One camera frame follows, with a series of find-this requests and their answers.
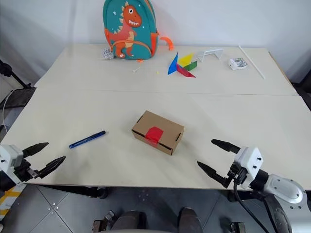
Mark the black tripod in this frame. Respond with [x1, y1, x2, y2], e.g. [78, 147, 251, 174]
[0, 59, 32, 89]

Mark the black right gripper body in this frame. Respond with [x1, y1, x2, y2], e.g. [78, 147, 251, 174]
[227, 161, 249, 189]

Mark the blue plastic triangle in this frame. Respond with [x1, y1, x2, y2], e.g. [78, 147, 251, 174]
[168, 51, 179, 76]

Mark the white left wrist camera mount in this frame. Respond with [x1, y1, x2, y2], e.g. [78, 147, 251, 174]
[0, 144, 25, 187]

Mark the white dotted ball cluster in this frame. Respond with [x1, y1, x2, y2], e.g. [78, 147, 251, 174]
[101, 48, 114, 60]

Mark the brown cardboard box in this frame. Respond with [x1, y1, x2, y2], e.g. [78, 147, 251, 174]
[131, 110, 185, 156]

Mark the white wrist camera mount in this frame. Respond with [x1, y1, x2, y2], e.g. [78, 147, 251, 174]
[233, 146, 264, 190]
[0, 144, 25, 187]

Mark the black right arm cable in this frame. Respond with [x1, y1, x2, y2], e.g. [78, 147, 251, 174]
[233, 179, 272, 233]

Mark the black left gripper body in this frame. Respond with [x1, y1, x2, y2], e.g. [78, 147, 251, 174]
[13, 157, 39, 183]

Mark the red plastic tile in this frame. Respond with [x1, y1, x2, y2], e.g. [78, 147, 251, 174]
[176, 64, 197, 78]

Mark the small white packet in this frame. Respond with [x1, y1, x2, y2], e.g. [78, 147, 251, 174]
[229, 57, 249, 71]

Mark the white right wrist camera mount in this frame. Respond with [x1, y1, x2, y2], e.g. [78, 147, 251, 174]
[233, 146, 264, 190]

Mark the black table leg with caster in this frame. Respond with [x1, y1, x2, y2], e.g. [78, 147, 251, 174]
[36, 184, 109, 199]

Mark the white wire frame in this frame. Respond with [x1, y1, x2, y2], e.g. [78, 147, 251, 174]
[196, 48, 224, 63]

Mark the yellow plastic tile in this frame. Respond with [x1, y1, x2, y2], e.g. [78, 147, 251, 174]
[178, 52, 195, 66]

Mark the thin white cable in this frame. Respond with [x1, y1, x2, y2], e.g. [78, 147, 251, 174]
[2, 89, 15, 133]

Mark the black flat base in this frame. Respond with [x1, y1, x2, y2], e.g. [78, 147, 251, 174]
[4, 87, 37, 109]

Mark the black chair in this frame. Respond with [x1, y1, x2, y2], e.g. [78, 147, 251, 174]
[291, 70, 311, 110]

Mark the red cube block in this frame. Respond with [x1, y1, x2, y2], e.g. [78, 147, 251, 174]
[145, 126, 164, 148]

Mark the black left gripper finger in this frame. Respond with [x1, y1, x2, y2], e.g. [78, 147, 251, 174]
[23, 142, 50, 157]
[37, 155, 67, 180]

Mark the metal bracket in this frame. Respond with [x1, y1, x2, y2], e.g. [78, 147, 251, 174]
[230, 221, 246, 233]
[93, 210, 115, 233]

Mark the dark rounded shape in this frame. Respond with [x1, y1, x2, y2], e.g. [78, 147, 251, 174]
[178, 207, 204, 233]

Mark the green plastic tile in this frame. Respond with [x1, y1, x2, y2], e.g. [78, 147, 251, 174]
[184, 60, 198, 72]

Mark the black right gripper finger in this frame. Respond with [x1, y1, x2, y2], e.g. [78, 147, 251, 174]
[197, 161, 230, 189]
[211, 139, 242, 154]

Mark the long white stick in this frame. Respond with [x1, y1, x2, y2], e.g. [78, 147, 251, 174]
[238, 45, 266, 80]

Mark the blue pen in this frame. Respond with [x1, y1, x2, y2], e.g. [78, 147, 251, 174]
[69, 130, 109, 150]

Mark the teal dinosaur backpack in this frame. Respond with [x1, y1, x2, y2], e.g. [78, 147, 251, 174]
[102, 0, 175, 64]

